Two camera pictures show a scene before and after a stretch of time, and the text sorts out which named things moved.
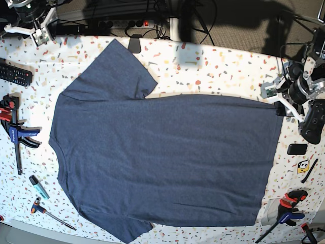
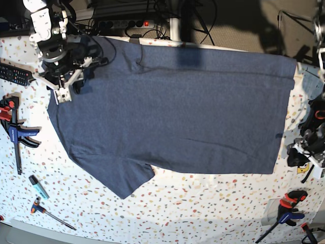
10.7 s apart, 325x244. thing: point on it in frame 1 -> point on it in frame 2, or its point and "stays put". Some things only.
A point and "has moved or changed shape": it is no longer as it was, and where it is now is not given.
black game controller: (312, 127) stays put
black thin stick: (313, 165) stays put
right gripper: (41, 35) -> (65, 62)
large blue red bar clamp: (18, 132) stays put
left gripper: (294, 89) -> (312, 147)
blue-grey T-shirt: (133, 162) has moved or changed shape
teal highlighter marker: (39, 187) stays put
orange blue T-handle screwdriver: (36, 207) stays put
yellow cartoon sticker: (303, 166) stays put
